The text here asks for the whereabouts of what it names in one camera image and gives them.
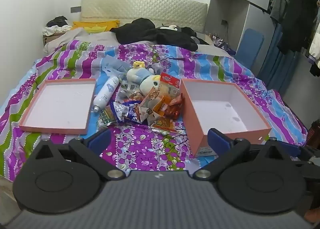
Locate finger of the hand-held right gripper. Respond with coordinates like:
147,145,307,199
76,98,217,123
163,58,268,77
276,140,304,158

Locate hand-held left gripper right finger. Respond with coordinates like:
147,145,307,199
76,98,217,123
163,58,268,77
192,128,298,180

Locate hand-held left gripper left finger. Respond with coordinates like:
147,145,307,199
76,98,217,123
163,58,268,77
25,128,126,181

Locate green snack packet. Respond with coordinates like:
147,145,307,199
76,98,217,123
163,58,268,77
97,108,118,127

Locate pink cardboard box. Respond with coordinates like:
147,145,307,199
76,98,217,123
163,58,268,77
179,78,272,158

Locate clear triangular snack packet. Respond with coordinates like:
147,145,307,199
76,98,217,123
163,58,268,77
139,89,164,126

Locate brown snack clear packet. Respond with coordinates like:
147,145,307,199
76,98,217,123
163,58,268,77
124,90,147,102

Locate yellow red clear snack packet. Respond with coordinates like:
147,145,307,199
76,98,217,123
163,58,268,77
150,116,175,134

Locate orange snack packet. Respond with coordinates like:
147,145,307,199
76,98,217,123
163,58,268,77
152,95,175,119

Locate dark red bag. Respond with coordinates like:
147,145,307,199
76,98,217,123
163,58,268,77
306,121,320,144

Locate white spray bottle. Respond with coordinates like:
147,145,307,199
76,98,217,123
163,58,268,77
93,76,120,113

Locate purple floral striped blanket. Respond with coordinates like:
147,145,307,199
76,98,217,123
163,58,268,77
0,39,309,182

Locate pink box lid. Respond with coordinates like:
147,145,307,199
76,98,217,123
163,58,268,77
19,78,97,135

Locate yellow blue duck plush toy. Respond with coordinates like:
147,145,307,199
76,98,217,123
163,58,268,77
126,61,168,95

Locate blue chair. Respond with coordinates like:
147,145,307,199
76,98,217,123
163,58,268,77
235,29,265,68

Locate white purple hanging jacket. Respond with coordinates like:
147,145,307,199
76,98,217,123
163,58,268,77
309,19,320,67

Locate grey bed sheet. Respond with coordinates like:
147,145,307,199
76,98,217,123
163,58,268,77
44,28,233,56

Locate yellow pillow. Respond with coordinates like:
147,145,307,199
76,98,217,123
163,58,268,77
71,20,120,32

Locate black clothing pile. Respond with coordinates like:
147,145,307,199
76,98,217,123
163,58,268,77
110,18,210,51

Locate white cloth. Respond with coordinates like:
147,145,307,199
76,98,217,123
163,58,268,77
42,25,73,36

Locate dark cloth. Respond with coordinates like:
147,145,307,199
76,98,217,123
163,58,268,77
46,16,69,28

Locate black hanging coat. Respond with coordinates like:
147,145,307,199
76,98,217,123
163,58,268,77
276,0,319,55

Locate grey wardrobe cabinet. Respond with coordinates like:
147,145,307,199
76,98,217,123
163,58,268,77
204,0,274,80

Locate cream quilted headboard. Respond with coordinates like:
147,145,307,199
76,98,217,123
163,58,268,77
80,0,208,32

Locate grey striped hanging jacket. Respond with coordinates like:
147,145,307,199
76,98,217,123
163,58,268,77
270,0,295,23

